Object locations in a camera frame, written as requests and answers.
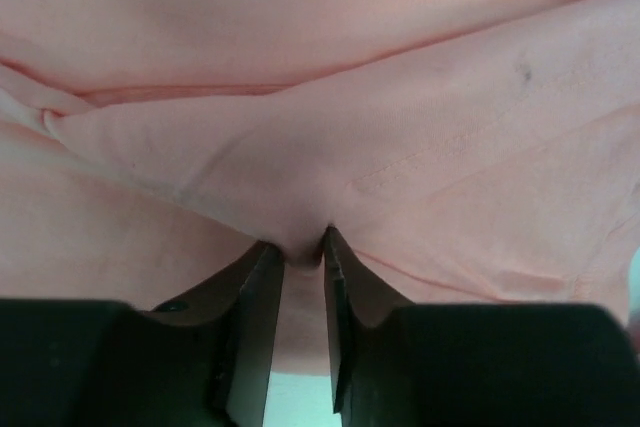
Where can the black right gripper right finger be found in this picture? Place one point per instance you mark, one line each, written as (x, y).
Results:
(369, 379)

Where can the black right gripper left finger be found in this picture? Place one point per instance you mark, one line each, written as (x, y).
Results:
(240, 304)

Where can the salmon pink t shirt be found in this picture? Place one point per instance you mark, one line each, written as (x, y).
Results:
(469, 150)

